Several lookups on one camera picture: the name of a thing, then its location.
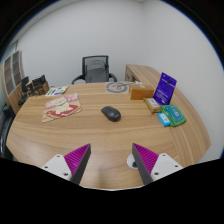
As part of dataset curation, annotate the clear sheet with grey circle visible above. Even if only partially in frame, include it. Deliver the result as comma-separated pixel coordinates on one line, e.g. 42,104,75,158
105,81,134,94

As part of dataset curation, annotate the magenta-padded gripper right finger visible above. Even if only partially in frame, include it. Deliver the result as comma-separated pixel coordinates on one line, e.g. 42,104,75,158
131,142,184,186

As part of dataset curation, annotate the brown printed carton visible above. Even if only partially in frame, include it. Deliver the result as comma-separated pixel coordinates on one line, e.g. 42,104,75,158
30,81,50,97

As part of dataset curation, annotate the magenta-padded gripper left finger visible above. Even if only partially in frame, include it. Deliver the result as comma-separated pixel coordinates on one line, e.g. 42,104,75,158
40,143,92,186

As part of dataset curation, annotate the black mesh office chair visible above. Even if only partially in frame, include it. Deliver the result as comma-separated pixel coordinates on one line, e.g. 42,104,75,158
71,55,118,85

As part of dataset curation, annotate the black leather armchair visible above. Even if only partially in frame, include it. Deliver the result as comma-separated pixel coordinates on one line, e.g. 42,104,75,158
0,103,16,158

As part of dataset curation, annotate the white green purple sticker sheet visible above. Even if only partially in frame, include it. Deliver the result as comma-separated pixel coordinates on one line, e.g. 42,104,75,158
45,85,70,98

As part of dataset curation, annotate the brown cardboard box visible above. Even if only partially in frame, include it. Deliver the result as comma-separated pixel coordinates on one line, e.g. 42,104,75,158
128,83,156,101

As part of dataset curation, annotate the black box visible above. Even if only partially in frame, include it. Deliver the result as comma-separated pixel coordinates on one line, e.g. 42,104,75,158
30,74,47,87

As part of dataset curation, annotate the green flat package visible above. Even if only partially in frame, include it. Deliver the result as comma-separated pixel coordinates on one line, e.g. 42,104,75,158
162,104,187,128

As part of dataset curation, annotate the purple card package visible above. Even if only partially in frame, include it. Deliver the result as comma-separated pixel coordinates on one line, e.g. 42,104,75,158
153,71,178,107

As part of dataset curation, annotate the wooden side desk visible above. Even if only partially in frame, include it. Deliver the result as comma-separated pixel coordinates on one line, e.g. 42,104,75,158
124,63,165,88

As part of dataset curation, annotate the wooden shelf cabinet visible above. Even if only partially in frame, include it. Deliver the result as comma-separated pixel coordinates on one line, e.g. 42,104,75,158
0,50,26,114

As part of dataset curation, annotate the white round desk grommet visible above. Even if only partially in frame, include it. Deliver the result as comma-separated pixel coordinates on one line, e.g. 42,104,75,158
126,153,139,170

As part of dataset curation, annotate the black computer mouse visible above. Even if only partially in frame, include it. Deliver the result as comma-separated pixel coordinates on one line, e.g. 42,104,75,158
100,105,122,123

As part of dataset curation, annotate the small blue package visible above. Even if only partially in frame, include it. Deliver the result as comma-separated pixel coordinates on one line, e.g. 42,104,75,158
157,112,172,128

